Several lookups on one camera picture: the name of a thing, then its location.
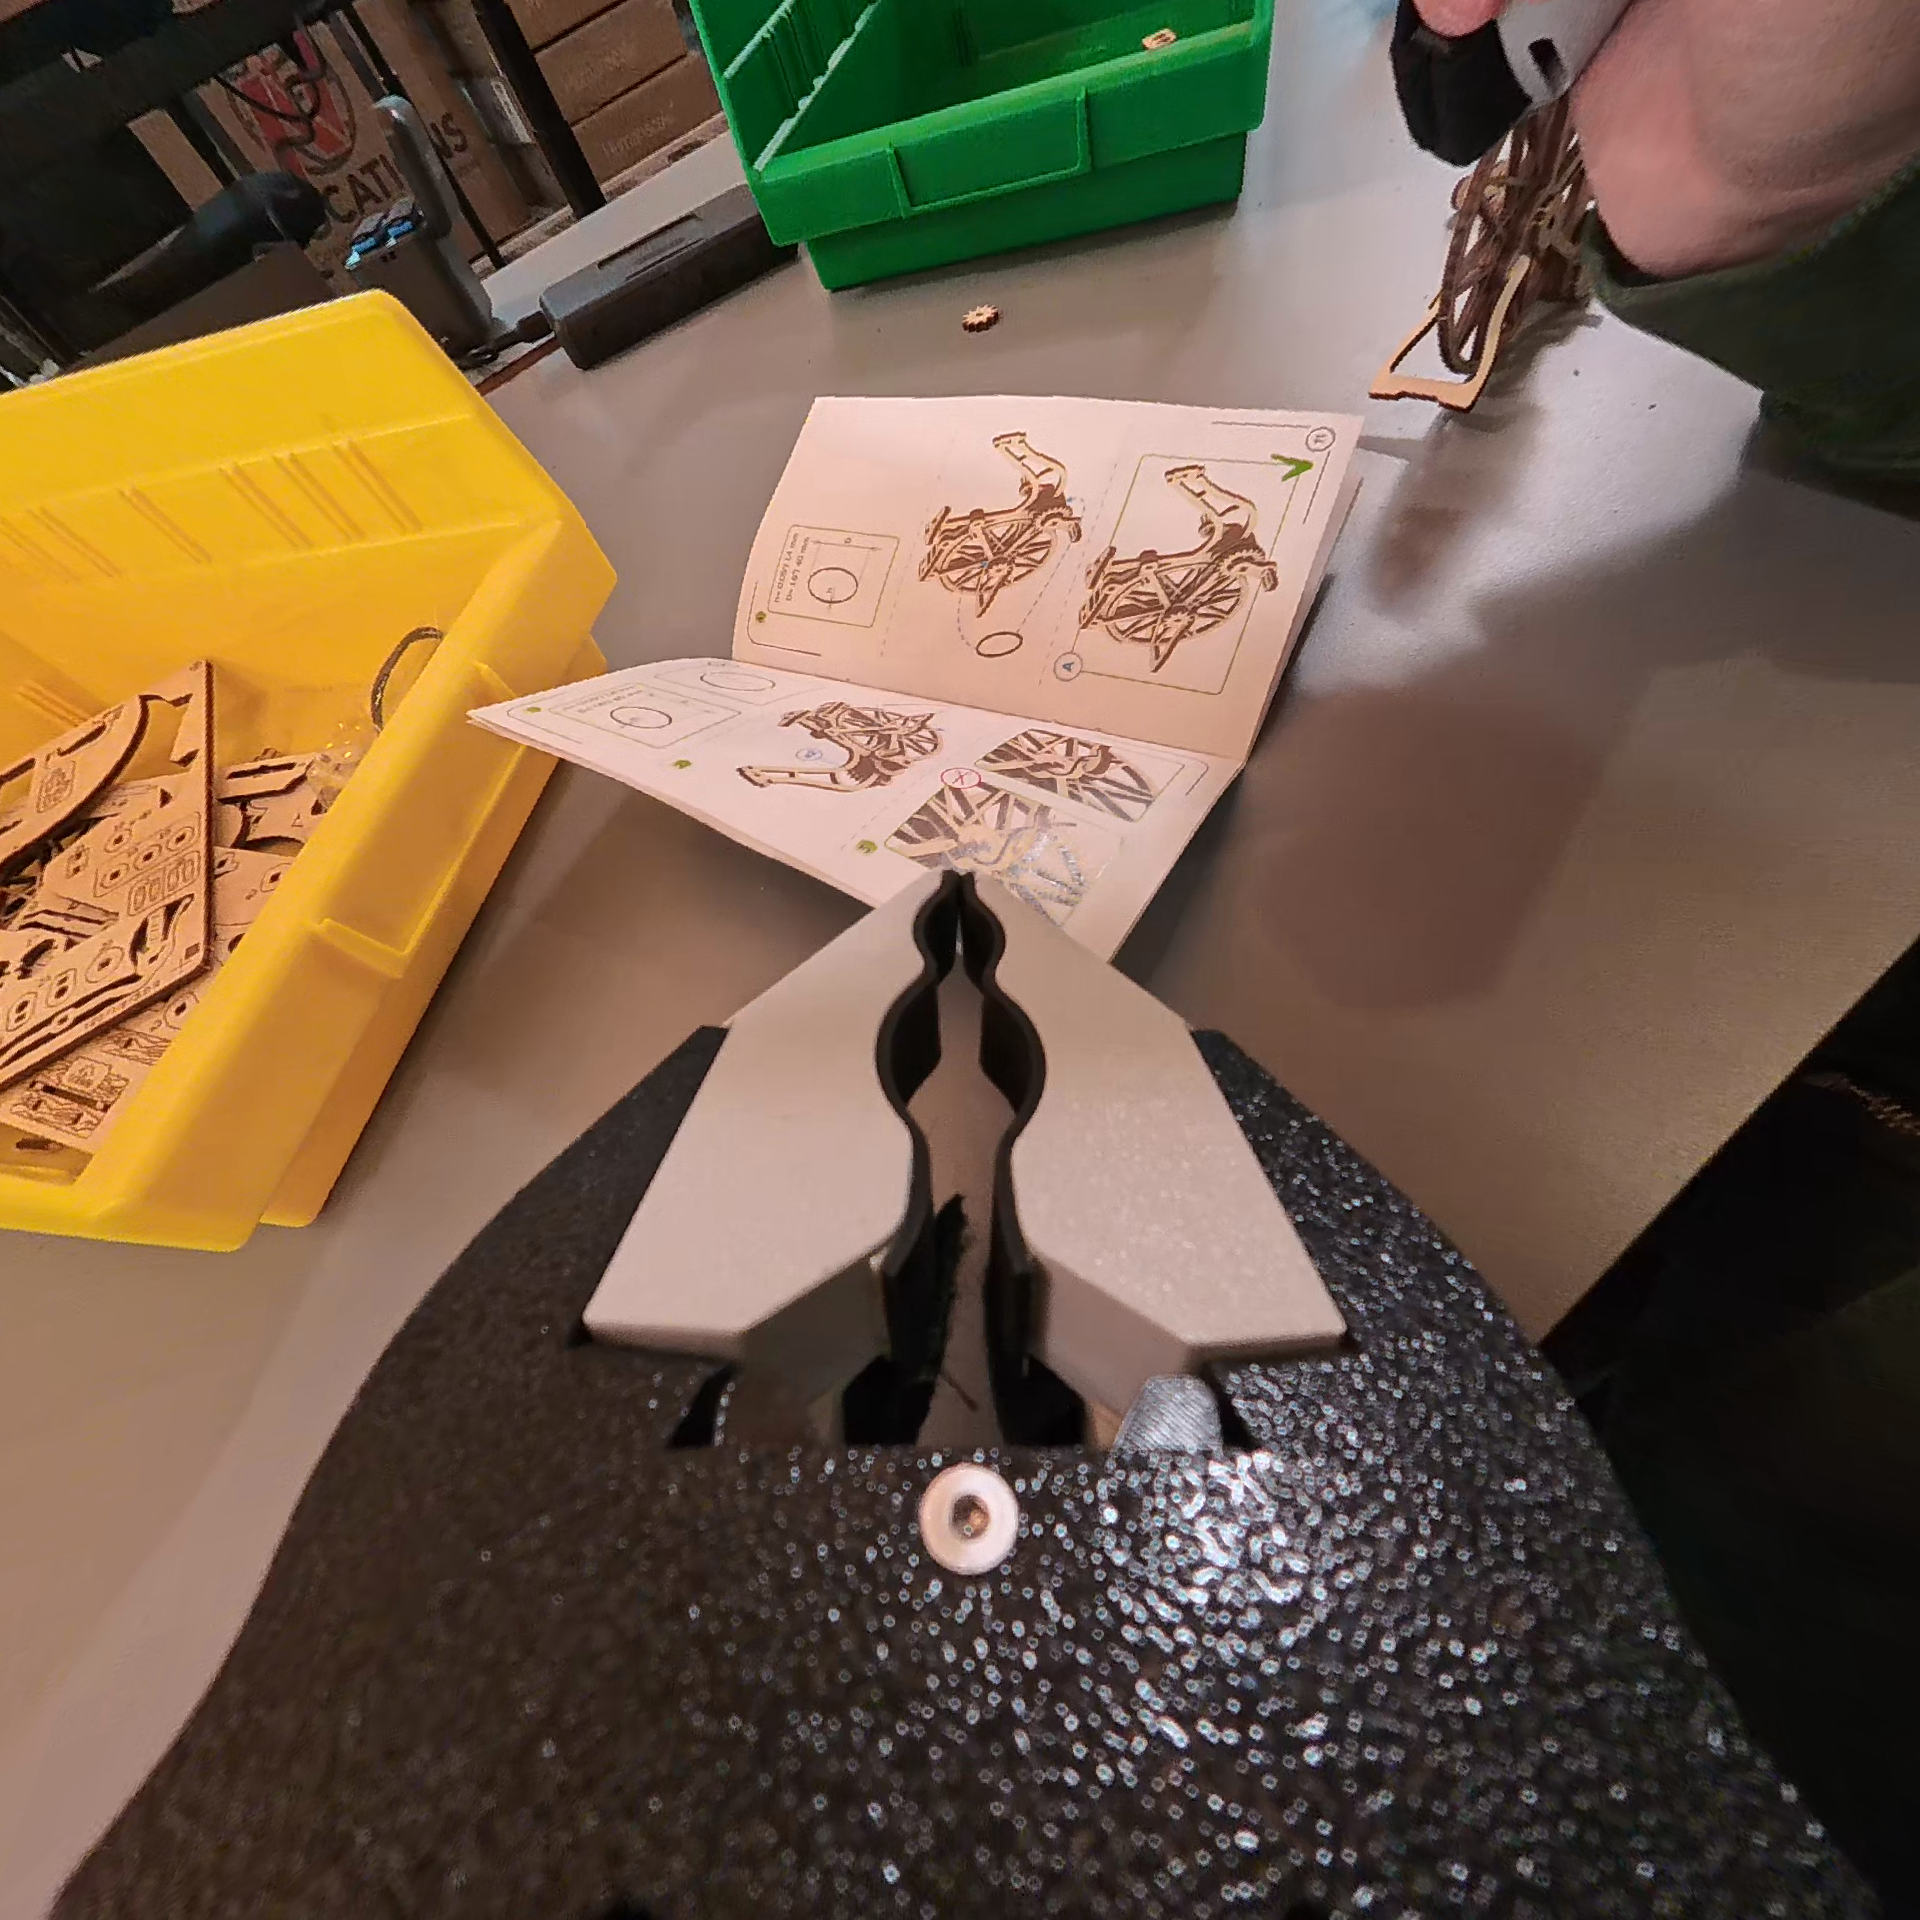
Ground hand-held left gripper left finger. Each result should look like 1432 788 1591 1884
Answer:
583 875 969 1447

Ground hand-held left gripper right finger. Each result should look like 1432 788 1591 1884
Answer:
957 879 1346 1453

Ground wooden wheel model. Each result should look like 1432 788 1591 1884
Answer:
1369 92 1607 412

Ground small clear plastic bag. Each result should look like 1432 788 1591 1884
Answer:
307 629 450 799

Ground yellow plastic bin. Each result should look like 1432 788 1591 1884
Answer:
0 291 618 1252

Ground person's right forearm green sleeve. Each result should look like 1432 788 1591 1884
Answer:
1591 142 1920 518

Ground grey desk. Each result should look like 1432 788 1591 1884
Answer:
0 0 1920 1878

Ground person's right hand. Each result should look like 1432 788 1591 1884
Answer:
1414 0 1920 283

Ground green plastic bin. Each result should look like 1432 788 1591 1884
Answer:
687 0 1277 291

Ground small wooden puzzle sheet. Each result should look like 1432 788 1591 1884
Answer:
208 751 350 965

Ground wooden puzzle sheet plank print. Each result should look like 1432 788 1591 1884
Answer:
0 960 204 1162

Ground open instruction booklet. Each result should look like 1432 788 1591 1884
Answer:
468 392 1369 963

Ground wooden puzzle sheet oval cutouts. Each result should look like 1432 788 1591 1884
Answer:
0 662 215 1086

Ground black rectangular device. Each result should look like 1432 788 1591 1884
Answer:
537 201 802 373

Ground stack of cardboard boxes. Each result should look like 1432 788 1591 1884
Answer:
503 0 725 170

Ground printed cardboard box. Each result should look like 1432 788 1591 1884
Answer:
134 0 517 264

